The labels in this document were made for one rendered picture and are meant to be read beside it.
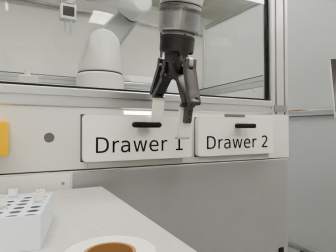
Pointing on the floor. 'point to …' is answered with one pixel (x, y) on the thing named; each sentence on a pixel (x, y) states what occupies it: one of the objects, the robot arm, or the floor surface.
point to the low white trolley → (101, 221)
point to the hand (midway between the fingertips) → (168, 127)
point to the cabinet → (191, 199)
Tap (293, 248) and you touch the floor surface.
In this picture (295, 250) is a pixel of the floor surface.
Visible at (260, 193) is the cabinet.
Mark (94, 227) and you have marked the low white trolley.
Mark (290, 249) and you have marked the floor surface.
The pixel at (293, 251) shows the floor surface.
